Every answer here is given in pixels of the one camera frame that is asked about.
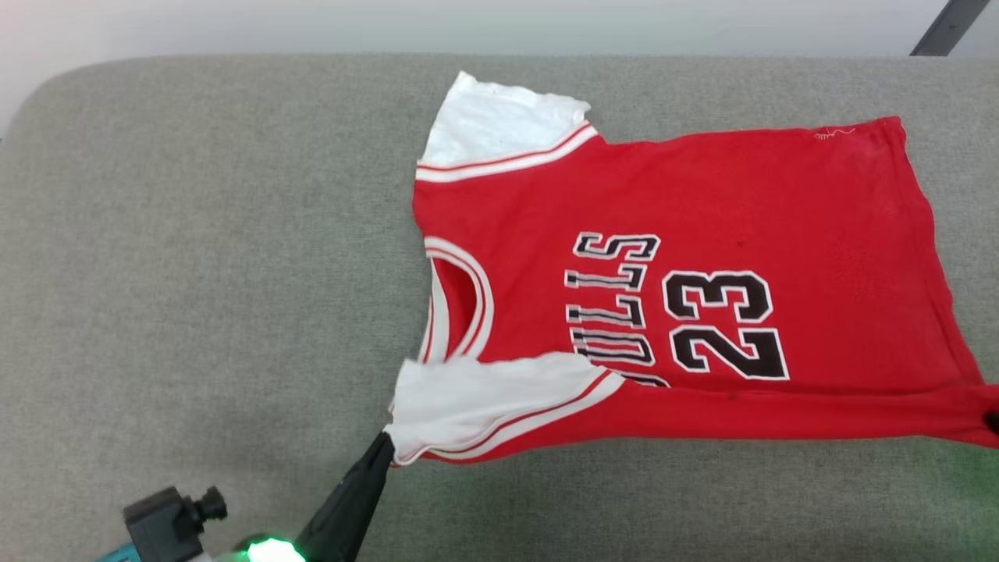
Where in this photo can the grey fabric sofa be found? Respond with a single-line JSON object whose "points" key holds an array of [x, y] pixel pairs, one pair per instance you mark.
{"points": [[195, 273]]}

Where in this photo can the dark grey slanted metal bar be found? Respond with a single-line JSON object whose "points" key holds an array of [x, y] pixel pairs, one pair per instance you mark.
{"points": [[948, 27]]}

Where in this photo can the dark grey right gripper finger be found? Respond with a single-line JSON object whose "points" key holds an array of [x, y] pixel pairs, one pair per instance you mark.
{"points": [[993, 421]]}

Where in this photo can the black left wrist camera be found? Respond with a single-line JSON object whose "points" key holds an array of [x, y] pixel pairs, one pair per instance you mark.
{"points": [[168, 523]]}

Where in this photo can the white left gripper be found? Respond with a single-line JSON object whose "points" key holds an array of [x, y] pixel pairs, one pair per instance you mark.
{"points": [[269, 550]]}

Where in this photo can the red and white basketball jersey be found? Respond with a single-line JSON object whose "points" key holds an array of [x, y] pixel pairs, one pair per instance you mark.
{"points": [[702, 234]]}

